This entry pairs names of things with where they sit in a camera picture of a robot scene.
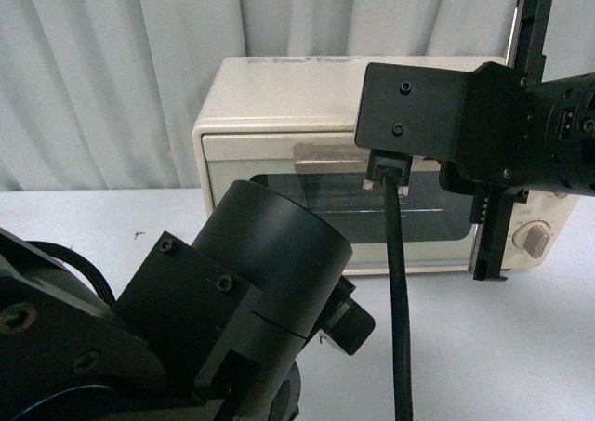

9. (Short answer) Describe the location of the cream oven door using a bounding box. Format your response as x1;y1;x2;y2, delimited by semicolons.
198;133;475;275

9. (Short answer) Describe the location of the cream toaster oven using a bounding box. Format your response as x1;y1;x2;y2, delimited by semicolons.
192;57;579;270

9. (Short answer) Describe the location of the lower beige oven knob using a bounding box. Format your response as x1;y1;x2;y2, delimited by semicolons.
512;220;552;259

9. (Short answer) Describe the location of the black camera cable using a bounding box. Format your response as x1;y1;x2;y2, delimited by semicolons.
361;149;415;421

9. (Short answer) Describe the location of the chrome wire oven rack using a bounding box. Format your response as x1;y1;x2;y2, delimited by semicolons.
285;175;454;215

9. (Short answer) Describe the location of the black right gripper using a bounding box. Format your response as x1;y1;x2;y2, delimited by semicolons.
440;0;552;282

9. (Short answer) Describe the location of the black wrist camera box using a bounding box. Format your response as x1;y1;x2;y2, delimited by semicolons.
355;62;471;161

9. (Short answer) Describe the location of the silver oven door handle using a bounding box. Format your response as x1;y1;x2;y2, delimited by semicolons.
293;143;370;174

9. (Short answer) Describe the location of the grey curtain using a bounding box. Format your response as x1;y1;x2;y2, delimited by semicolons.
0;0;595;192

